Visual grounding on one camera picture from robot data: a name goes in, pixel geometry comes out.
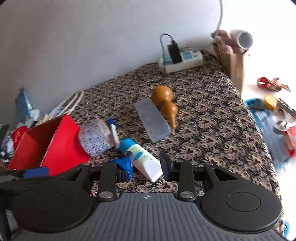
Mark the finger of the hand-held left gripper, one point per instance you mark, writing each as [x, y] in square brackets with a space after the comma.
[9, 183]
[35, 172]

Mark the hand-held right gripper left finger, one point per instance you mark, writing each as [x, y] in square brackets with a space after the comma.
[124, 165]

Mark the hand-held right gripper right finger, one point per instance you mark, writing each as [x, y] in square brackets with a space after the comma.
[165, 166]

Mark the white tube with blue cap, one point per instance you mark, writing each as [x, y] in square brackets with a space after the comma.
[145, 164]

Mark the blue capped marker pen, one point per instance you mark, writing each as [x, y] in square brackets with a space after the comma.
[114, 134]

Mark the red cardboard box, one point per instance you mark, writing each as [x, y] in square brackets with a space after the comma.
[62, 148]

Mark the white blue-printed tape roll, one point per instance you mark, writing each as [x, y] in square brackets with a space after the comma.
[94, 139]

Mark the clear plastic case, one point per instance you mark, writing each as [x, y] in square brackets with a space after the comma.
[152, 122]

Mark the brown wooden gourd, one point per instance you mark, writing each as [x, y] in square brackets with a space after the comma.
[161, 93]

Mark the red plush heart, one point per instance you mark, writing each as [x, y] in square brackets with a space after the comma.
[19, 135]

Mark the floral patterned blanket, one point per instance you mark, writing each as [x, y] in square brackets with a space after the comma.
[208, 139]

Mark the crumpled white plastic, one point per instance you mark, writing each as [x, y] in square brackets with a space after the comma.
[32, 117]

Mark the blue patterned packet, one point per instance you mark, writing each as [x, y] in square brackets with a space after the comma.
[59, 111]

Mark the blue plastic pouch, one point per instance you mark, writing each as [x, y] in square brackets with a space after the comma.
[23, 106]

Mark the white power strip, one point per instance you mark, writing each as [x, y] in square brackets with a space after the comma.
[189, 61]

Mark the blue plastic bag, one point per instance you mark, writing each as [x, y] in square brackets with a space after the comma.
[268, 129]

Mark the black charger adapter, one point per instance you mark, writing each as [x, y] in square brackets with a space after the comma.
[174, 54]

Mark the gold paper bag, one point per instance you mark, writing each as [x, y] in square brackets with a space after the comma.
[233, 67]

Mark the round metal tin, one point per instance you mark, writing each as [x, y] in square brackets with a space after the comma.
[279, 127]

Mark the yellow tape roll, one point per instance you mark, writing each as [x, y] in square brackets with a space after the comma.
[270, 102]

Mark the red and white packet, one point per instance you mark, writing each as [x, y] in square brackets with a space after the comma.
[291, 139]

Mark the red ribbon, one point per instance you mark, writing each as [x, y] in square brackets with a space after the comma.
[266, 82]

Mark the metal clip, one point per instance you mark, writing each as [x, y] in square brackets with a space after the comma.
[286, 106]

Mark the pink plush toy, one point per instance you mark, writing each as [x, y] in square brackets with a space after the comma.
[223, 40]

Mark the white cylindrical tube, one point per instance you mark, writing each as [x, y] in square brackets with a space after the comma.
[245, 39]

